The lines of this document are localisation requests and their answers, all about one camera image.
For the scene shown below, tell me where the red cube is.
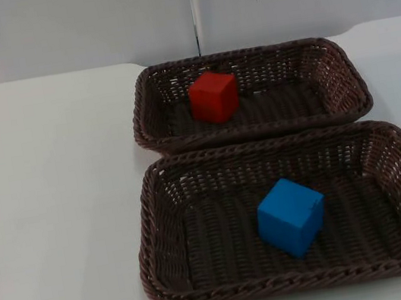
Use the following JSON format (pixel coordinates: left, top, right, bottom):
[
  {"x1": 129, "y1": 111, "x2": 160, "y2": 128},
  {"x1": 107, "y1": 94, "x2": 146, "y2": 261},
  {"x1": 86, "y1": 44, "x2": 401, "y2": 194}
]
[{"x1": 185, "y1": 67, "x2": 244, "y2": 128}]

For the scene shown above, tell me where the dark brown wicker basket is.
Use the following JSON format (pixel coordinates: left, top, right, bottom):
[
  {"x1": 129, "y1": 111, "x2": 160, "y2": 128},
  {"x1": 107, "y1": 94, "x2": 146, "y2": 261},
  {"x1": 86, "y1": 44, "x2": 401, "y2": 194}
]
[
  {"x1": 122, "y1": 28, "x2": 378, "y2": 161},
  {"x1": 119, "y1": 114, "x2": 401, "y2": 300}
]

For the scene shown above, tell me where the blue cube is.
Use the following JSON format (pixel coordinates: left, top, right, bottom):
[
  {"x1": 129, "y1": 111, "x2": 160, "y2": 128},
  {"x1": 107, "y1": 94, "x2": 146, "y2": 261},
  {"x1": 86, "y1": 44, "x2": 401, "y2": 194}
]
[{"x1": 249, "y1": 171, "x2": 335, "y2": 265}]

